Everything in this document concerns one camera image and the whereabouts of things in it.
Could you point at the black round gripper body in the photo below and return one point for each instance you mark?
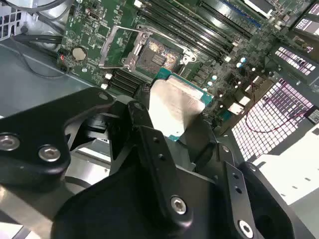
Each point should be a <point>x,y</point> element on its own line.
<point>119,211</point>

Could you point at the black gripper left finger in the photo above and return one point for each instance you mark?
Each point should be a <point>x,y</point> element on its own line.
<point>37,139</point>

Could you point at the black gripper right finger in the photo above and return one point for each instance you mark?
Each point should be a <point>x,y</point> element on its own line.
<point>236,206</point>

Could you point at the silver topped CPU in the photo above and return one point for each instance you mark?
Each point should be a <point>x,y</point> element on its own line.
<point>172,107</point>

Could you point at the metal socket cover frame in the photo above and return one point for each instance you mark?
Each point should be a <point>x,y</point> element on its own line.
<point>106,48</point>

